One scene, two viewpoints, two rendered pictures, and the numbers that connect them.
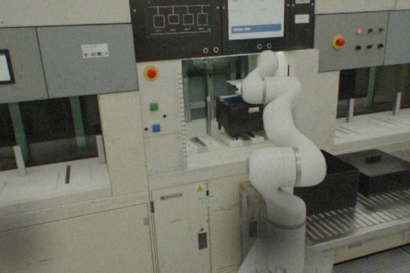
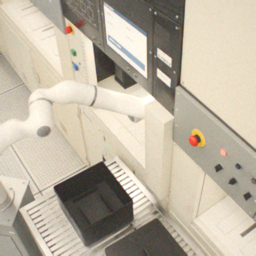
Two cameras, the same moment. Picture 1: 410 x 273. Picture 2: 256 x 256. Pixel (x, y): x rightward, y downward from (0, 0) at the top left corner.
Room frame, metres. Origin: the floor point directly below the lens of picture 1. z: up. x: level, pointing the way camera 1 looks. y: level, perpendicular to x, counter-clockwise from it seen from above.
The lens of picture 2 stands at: (1.41, -1.47, 2.47)
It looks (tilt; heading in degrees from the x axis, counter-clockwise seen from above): 48 degrees down; 75
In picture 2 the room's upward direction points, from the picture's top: 3 degrees counter-clockwise
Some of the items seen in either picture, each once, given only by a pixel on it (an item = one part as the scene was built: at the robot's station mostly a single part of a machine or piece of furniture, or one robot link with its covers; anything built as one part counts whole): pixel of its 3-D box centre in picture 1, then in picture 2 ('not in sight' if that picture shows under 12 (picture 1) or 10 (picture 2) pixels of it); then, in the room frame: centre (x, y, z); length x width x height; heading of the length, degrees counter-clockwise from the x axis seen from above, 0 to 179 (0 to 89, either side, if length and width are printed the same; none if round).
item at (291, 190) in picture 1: (312, 180); (94, 203); (1.48, -0.48, 0.85); 0.28 x 0.28 x 0.17; 16
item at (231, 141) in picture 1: (239, 136); not in sight; (2.03, -0.21, 0.89); 0.22 x 0.21 x 0.04; 18
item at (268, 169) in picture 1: (276, 184); not in sight; (1.00, -0.21, 1.07); 0.19 x 0.12 x 0.24; 87
